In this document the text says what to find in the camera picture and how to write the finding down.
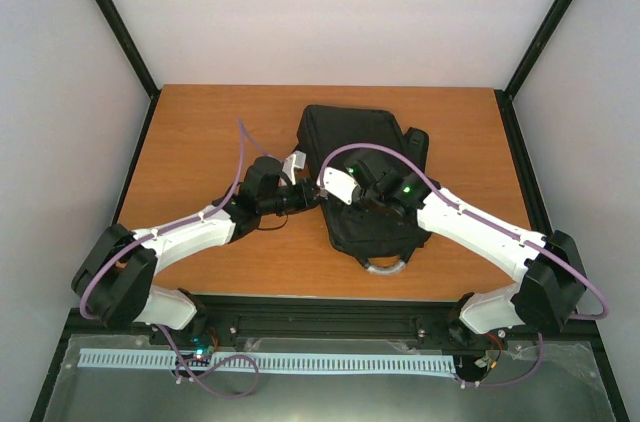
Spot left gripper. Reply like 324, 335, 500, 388
260, 178, 328, 216

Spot black student backpack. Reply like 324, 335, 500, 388
297, 105, 431, 275

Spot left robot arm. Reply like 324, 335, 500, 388
71, 151, 318, 345

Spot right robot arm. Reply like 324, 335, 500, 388
319, 145, 587, 335

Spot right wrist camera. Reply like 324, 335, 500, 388
317, 167, 359, 205

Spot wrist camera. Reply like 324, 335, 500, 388
317, 167, 359, 205
281, 150, 306, 185

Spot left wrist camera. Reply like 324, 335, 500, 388
281, 150, 306, 185

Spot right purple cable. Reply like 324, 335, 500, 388
319, 142, 611, 390

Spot black mounting rail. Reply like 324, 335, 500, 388
64, 291, 596, 348

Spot right black frame post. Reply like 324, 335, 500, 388
503, 0, 609, 98

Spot black frame post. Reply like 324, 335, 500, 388
503, 0, 609, 98
62, 0, 161, 101

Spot light blue cable duct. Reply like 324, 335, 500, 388
77, 348, 455, 378

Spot left black frame post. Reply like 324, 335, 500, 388
62, 0, 161, 101

